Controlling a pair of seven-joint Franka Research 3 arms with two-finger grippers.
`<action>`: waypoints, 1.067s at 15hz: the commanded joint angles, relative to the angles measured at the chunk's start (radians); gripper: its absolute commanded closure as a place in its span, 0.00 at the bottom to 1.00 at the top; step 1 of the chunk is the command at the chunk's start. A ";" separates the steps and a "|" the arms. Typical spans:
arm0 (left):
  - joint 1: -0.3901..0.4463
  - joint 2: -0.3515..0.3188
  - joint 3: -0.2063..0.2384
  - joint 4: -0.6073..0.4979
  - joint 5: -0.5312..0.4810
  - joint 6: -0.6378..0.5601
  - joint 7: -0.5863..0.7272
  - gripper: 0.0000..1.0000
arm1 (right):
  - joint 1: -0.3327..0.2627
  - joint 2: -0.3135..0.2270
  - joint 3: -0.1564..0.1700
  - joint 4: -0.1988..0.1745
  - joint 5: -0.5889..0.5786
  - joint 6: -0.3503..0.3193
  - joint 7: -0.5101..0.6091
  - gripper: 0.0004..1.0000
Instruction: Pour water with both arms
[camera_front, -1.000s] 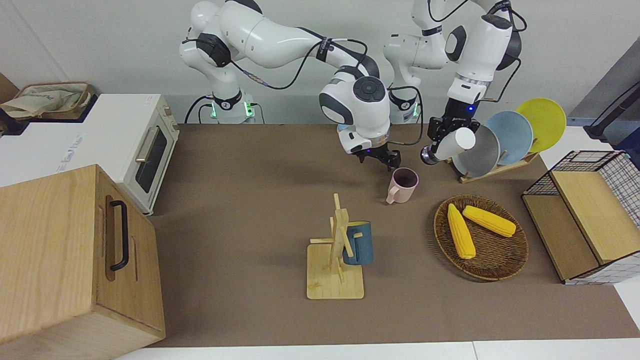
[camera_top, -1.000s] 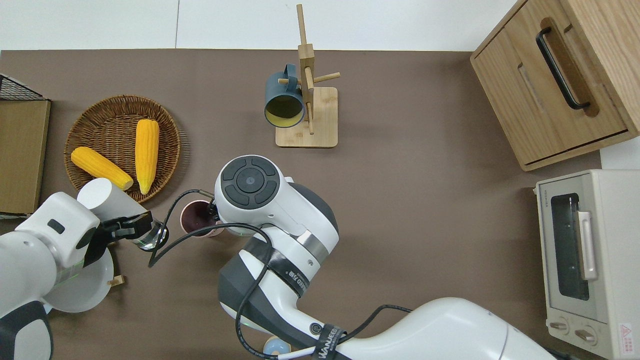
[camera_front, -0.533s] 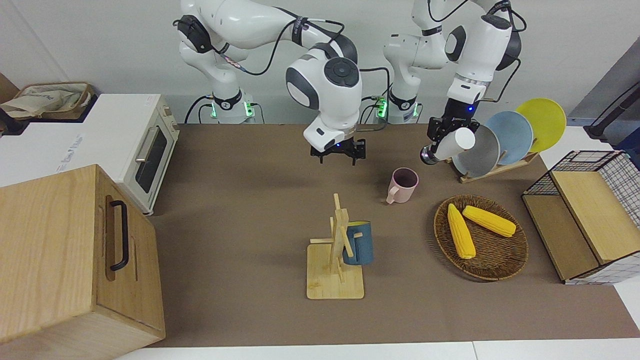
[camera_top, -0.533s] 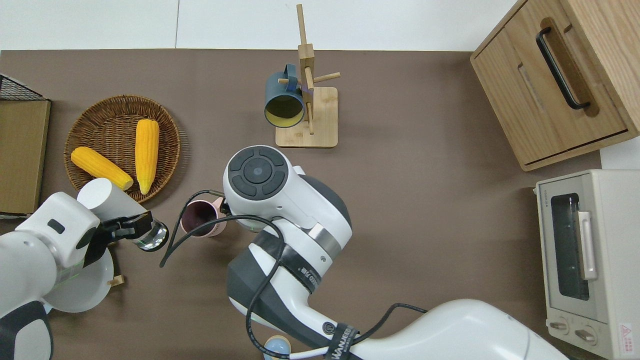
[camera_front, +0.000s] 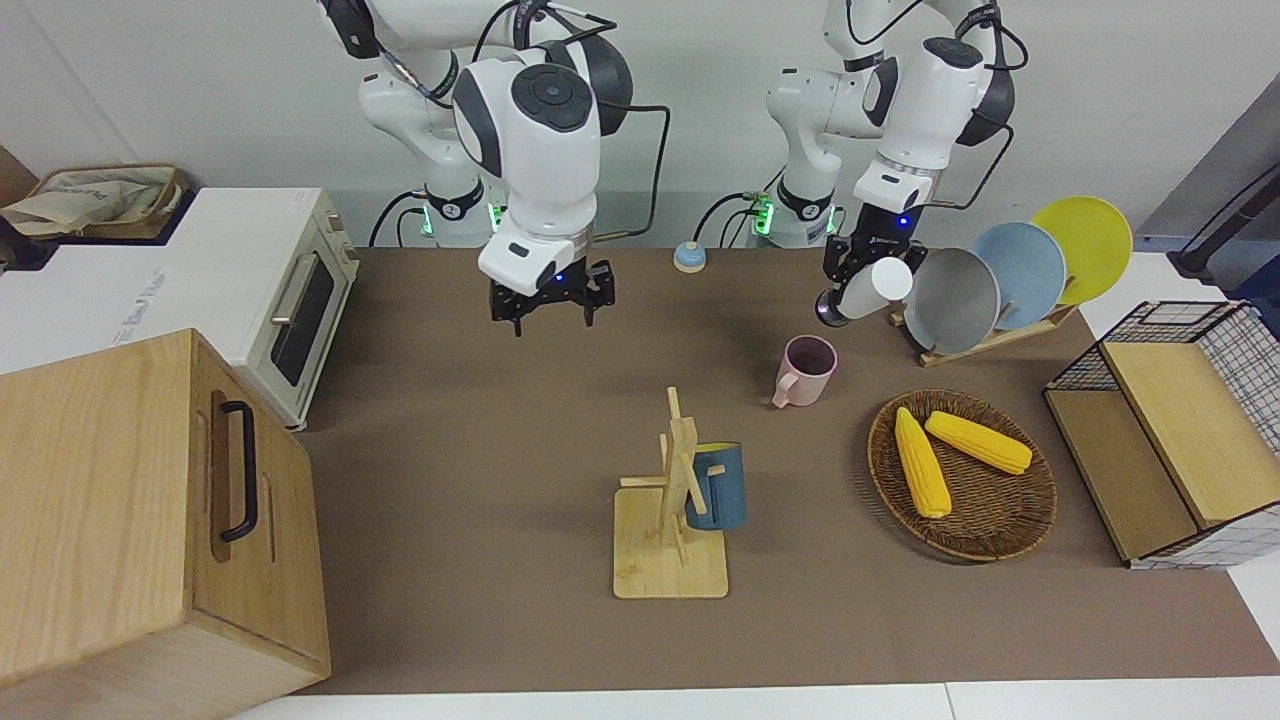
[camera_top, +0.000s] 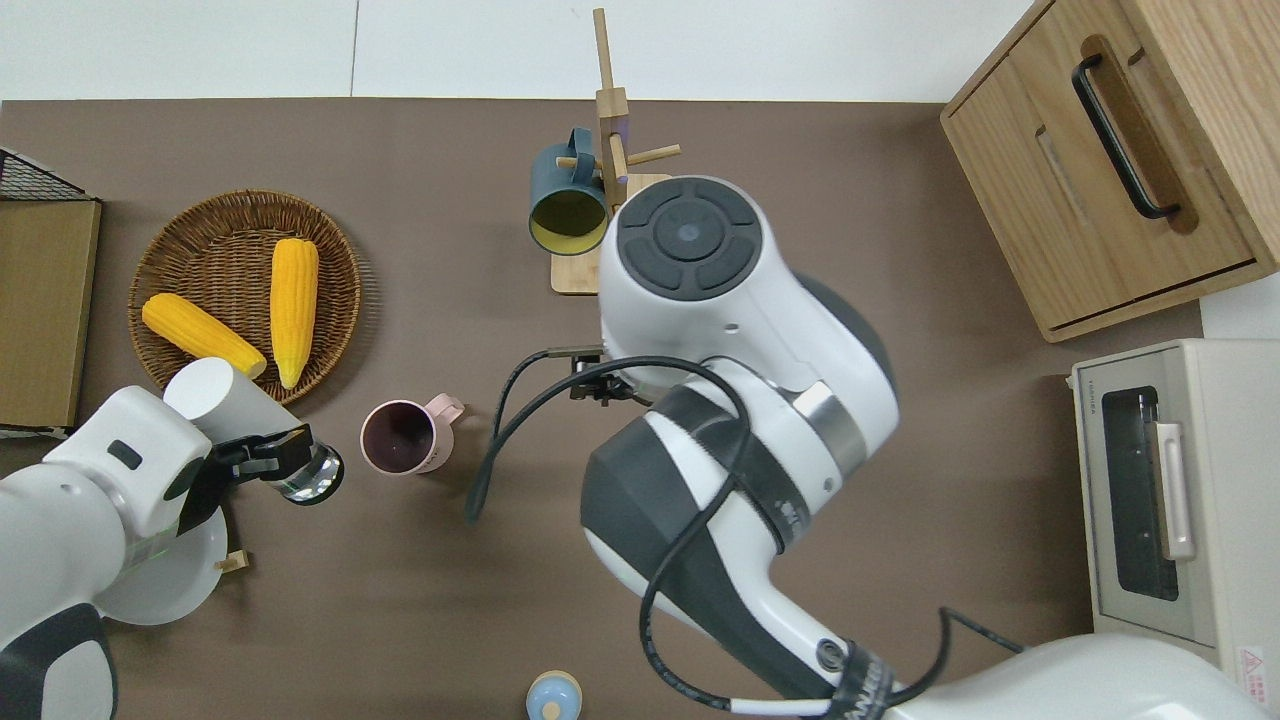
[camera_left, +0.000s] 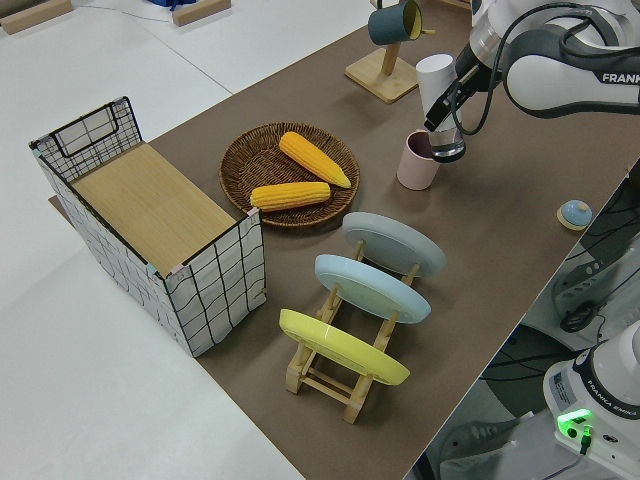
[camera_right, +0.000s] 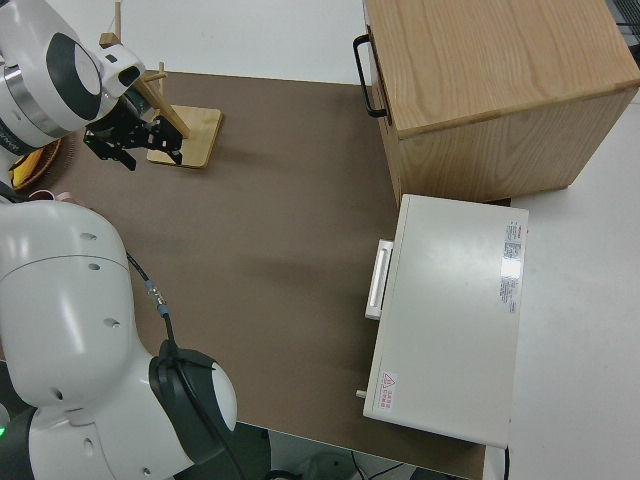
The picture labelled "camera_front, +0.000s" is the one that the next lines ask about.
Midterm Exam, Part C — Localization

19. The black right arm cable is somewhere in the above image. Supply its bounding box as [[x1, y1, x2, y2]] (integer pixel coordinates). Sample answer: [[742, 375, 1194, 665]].
[[470, 0, 671, 243]]

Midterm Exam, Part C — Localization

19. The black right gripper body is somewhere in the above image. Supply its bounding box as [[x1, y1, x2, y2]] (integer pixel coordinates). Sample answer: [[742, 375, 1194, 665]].
[[503, 260, 603, 311]]

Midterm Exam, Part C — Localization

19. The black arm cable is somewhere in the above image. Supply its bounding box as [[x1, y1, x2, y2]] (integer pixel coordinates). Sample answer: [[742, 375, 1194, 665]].
[[470, 0, 671, 243], [825, 0, 1021, 211]]

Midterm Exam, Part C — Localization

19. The black base cable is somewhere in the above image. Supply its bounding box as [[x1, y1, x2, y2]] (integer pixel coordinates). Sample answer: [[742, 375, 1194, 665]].
[[693, 190, 773, 249], [368, 188, 431, 249]]

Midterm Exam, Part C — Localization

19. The black right base cable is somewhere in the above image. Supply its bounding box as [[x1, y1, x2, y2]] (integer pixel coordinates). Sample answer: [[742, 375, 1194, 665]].
[[368, 188, 431, 249]]

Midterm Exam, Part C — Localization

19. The white toaster oven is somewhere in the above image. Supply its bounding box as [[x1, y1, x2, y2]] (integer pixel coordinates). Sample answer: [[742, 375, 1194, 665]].
[[0, 187, 361, 433]]

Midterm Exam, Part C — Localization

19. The black platform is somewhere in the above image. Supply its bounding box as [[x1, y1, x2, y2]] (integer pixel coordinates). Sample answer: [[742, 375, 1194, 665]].
[[0, 185, 196, 273]]

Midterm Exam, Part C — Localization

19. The wooden mug rack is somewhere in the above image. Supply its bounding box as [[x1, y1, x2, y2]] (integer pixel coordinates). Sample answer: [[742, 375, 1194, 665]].
[[612, 387, 730, 600]]

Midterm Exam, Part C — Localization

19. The black left base cable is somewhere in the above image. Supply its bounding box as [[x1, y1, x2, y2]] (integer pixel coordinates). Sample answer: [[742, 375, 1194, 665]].
[[693, 190, 773, 249]]

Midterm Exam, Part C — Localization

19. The yellow plate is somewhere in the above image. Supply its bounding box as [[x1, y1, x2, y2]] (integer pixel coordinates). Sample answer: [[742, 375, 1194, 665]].
[[1032, 195, 1134, 307]]

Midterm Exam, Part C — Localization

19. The yellow corn cob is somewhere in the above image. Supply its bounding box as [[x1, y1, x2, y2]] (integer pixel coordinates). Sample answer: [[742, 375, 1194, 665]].
[[894, 406, 953, 519], [924, 410, 1033, 475]]

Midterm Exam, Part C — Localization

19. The brown wicker basket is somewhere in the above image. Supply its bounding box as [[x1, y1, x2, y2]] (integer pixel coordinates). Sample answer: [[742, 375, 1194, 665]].
[[867, 389, 1058, 563]]

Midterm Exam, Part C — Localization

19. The pink ribbed mug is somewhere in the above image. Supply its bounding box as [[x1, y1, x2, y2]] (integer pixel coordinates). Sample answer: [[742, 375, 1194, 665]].
[[771, 335, 839, 410]]

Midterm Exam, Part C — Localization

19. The wooden plate rack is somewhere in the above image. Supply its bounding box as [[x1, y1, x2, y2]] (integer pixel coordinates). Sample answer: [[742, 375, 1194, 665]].
[[890, 300, 1079, 367]]

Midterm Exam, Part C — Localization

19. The silver oven door handle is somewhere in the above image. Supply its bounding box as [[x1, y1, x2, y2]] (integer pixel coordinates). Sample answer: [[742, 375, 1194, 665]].
[[270, 252, 319, 326]]

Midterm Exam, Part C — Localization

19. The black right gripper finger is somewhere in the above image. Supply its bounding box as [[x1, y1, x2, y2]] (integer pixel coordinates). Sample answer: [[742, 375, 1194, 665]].
[[581, 260, 617, 329], [489, 282, 533, 338]]

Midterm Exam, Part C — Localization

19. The light blue plate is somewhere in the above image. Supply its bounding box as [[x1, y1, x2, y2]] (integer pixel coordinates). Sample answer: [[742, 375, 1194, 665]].
[[968, 222, 1068, 331]]

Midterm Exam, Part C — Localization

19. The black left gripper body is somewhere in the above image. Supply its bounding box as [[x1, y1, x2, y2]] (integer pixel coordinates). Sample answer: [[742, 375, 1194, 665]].
[[848, 203, 918, 258]]

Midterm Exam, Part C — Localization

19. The dark blue mug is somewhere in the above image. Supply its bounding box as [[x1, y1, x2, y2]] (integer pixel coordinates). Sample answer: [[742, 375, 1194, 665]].
[[685, 442, 748, 531]]

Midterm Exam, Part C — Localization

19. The large wooden box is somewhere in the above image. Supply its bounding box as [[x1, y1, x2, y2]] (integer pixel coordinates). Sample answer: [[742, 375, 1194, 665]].
[[0, 329, 333, 720]]

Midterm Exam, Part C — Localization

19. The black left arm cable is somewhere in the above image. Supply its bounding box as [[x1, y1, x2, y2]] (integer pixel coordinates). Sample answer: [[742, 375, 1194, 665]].
[[825, 0, 1021, 211]]

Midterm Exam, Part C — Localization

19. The grey plate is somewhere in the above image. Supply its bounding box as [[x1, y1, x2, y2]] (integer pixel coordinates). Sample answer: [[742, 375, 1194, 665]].
[[902, 247, 1002, 357]]

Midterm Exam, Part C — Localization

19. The black stand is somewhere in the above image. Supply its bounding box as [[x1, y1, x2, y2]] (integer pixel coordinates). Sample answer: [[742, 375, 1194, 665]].
[[1168, 165, 1280, 283]]

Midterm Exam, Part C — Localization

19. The brown table mat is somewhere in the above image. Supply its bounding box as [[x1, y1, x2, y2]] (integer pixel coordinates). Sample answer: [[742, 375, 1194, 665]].
[[295, 247, 1280, 696]]

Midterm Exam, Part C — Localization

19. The tray with crumpled paper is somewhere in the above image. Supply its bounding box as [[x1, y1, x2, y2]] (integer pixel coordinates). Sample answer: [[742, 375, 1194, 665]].
[[0, 168, 176, 238]]

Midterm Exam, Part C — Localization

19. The brown rimmed tray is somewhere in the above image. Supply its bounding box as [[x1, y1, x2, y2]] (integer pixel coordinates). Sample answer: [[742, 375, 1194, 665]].
[[28, 163, 191, 243]]

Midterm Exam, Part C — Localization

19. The wire basket with wooden shelf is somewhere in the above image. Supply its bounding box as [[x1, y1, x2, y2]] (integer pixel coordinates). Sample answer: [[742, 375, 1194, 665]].
[[1043, 300, 1280, 571]]

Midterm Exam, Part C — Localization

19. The black box handle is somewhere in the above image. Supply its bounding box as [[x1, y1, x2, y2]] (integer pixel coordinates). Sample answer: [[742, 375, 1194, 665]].
[[219, 400, 259, 543]]

